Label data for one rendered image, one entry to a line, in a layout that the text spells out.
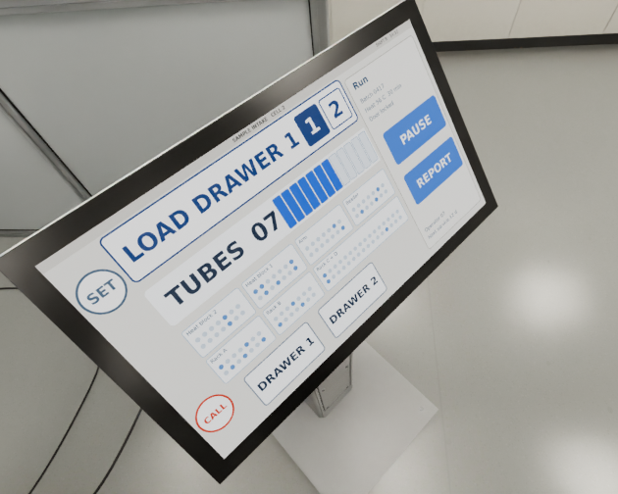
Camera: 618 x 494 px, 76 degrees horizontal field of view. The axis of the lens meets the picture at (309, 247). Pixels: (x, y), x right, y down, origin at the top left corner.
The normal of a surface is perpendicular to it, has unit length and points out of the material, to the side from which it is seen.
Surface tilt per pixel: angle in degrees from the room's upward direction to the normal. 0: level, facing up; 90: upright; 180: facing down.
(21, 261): 50
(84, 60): 90
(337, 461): 3
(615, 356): 0
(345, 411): 3
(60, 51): 90
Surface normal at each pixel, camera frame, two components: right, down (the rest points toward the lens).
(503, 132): -0.09, -0.54
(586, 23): -0.07, 0.84
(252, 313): 0.46, 0.11
